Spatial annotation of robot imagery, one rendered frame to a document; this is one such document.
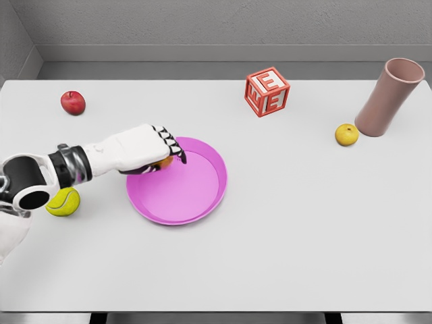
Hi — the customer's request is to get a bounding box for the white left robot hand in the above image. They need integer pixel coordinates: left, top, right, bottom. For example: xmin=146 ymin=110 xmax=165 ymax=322
xmin=113 ymin=123 xmax=188 ymax=176

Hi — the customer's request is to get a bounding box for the yellow lemon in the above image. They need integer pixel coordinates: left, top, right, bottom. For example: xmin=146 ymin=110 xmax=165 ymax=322
xmin=152 ymin=156 xmax=174 ymax=170

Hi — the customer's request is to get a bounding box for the pink round plate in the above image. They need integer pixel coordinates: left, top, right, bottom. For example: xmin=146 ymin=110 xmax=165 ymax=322
xmin=126 ymin=136 xmax=228 ymax=226

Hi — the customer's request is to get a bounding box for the red apple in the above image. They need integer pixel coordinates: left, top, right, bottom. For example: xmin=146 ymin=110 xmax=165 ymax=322
xmin=60 ymin=90 xmax=86 ymax=117

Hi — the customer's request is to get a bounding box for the yellow-green tennis ball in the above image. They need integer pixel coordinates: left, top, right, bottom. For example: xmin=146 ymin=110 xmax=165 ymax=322
xmin=45 ymin=187 xmax=81 ymax=217

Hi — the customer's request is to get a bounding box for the red letter block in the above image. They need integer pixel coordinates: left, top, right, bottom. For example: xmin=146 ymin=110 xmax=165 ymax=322
xmin=244 ymin=66 xmax=292 ymax=118

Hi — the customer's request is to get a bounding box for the yellow pear fruit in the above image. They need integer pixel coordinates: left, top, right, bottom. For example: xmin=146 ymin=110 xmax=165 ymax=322
xmin=334 ymin=123 xmax=360 ymax=147

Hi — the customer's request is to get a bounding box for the dusty pink tall cup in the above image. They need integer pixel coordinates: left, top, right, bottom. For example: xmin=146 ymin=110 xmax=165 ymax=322
xmin=354 ymin=57 xmax=426 ymax=138

